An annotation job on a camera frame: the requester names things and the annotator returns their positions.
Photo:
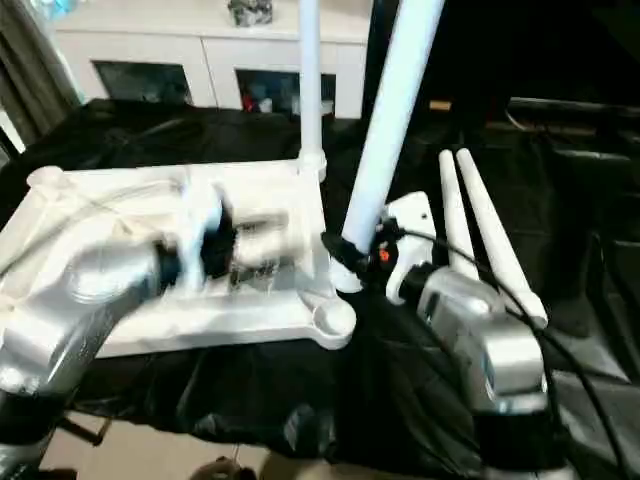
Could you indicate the white plastic table top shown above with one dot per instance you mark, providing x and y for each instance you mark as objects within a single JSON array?
[{"x": 250, "y": 320}]

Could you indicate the white plastic table leg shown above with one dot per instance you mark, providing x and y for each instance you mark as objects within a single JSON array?
[
  {"x": 456, "y": 210},
  {"x": 495, "y": 235},
  {"x": 390, "y": 125},
  {"x": 311, "y": 100}
]

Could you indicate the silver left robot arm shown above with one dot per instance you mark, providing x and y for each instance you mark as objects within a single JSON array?
[{"x": 60, "y": 320}]

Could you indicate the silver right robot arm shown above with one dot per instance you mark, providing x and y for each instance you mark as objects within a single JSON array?
[{"x": 495, "y": 350}]

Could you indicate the black mat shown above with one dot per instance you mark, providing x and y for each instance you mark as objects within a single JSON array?
[{"x": 300, "y": 400}]

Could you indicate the black box with beige label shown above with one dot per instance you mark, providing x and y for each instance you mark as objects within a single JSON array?
[{"x": 450, "y": 50}]

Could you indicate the white cabinet with glass doors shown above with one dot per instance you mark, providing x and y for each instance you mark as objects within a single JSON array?
[{"x": 150, "y": 50}]

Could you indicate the dark robot foot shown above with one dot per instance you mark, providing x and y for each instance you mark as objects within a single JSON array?
[{"x": 225, "y": 470}]

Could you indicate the clear bag on cabinet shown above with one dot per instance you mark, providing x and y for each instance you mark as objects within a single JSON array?
[{"x": 250, "y": 12}]

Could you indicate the black television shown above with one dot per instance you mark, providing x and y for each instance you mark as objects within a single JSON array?
[{"x": 575, "y": 105}]

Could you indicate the grey curtain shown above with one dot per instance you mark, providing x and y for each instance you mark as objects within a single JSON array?
[{"x": 30, "y": 75}]

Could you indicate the blue plastic item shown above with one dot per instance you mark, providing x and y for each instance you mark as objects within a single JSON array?
[{"x": 55, "y": 7}]

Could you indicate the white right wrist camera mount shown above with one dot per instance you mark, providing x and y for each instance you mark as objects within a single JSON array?
[{"x": 415, "y": 220}]

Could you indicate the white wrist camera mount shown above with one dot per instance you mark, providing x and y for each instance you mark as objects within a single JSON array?
[
  {"x": 415, "y": 220},
  {"x": 200, "y": 225}
]

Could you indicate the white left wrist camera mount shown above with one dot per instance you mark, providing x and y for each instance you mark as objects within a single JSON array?
[{"x": 200, "y": 225}]

